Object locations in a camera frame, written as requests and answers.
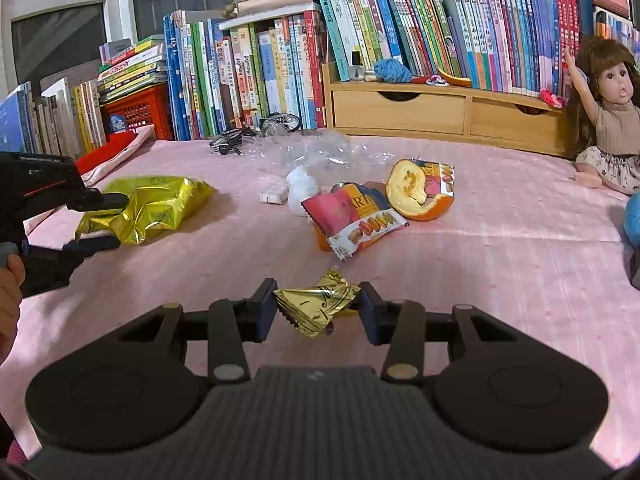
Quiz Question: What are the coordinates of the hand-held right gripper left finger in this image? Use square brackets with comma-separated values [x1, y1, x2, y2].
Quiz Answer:
[120, 278, 278, 386]

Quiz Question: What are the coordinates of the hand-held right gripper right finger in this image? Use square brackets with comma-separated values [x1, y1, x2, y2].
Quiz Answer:
[359, 282, 521, 382]

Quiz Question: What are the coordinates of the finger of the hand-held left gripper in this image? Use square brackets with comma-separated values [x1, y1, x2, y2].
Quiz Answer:
[62, 234, 122, 264]
[65, 187, 130, 214]

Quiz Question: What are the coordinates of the small gold wrapper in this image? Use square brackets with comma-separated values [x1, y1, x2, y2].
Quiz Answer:
[272, 270, 362, 339]

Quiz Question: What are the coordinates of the large gold foil bag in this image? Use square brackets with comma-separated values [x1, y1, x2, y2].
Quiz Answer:
[75, 175, 217, 246]

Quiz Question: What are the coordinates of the clear plastic bag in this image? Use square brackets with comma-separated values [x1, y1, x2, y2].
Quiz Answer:
[250, 132, 372, 182]

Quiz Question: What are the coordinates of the row of pale-spined books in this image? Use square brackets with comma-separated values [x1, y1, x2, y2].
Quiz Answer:
[0, 77, 107, 162]

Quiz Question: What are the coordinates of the flat stack of picture books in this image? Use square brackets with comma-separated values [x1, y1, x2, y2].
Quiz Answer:
[97, 35, 169, 106]

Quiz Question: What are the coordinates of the row of tall children's books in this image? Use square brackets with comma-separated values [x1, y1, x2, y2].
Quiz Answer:
[164, 2, 327, 141]

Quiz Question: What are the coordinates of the row of small thin books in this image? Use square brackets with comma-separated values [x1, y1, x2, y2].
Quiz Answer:
[592, 5, 640, 63]

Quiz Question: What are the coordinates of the person's left hand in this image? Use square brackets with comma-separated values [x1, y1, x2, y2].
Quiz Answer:
[0, 255, 27, 363]

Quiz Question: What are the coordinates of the red lined fabric bag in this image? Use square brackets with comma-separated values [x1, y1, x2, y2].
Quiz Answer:
[75, 125, 157, 187]

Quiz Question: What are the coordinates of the red plastic crate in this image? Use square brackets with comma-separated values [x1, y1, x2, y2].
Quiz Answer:
[102, 85, 174, 142]

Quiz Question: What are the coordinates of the pink macaron snack packet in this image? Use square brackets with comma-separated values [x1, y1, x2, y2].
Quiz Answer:
[300, 182, 412, 262]

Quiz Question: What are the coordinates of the small white box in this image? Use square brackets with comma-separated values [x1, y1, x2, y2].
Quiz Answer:
[258, 185, 290, 205]

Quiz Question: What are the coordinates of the white tissue ball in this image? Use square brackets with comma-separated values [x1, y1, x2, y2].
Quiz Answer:
[286, 165, 321, 217]

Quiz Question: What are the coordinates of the orange peel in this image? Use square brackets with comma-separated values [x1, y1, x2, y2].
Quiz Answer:
[385, 159, 456, 222]

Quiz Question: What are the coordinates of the black toy bicycle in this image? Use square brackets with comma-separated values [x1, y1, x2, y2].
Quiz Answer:
[207, 113, 304, 157]

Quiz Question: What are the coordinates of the white framed window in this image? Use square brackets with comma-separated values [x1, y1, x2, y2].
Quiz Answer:
[0, 0, 321, 98]

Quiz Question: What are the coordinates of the striped macaron snack packet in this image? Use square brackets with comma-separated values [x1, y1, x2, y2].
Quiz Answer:
[414, 159, 457, 197]

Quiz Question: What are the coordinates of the wooden drawer organizer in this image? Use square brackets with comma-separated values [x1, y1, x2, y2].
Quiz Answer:
[322, 62, 576, 158]

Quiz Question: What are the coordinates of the blue yarn ball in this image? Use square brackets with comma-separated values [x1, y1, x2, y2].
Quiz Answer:
[374, 58, 414, 84]

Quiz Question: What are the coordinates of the orange banana-shaped toy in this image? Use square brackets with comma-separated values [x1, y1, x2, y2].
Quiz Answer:
[436, 62, 474, 89]

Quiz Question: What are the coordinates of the flat beige book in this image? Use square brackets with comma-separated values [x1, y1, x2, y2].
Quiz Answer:
[220, 0, 322, 29]

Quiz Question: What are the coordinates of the blue plush toy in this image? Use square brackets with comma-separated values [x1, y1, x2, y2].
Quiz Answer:
[622, 200, 640, 247]

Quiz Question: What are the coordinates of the brown-haired doll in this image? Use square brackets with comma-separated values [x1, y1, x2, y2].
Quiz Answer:
[562, 37, 640, 196]

